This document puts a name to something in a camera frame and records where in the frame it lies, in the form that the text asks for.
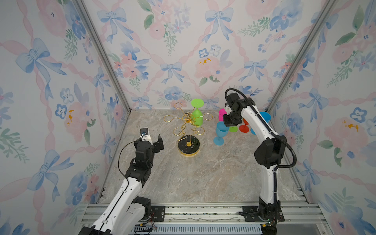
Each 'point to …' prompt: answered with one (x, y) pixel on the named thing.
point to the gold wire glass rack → (188, 145)
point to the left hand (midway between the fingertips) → (151, 135)
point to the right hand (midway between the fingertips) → (227, 123)
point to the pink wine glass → (222, 112)
